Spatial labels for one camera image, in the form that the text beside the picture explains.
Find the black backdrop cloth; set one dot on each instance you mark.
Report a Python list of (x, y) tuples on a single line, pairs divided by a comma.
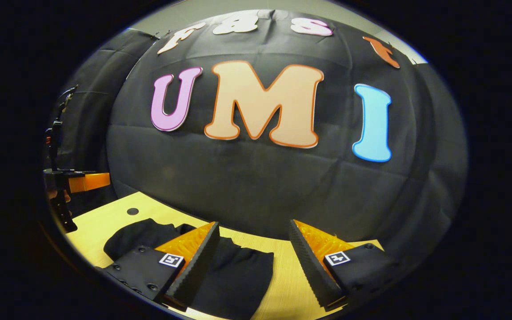
[(260, 186)]

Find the black round table grommet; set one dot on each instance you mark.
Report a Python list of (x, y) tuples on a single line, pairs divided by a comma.
[(132, 211)]

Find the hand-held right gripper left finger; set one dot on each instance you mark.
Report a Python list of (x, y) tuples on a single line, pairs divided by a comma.
[(196, 269)]

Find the black buttoned shirt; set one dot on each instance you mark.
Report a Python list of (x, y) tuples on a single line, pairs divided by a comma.
[(234, 280)]

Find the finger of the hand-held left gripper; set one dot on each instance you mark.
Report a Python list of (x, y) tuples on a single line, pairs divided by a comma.
[(89, 181)]

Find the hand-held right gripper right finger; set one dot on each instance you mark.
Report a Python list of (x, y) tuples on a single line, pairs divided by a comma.
[(311, 266)]

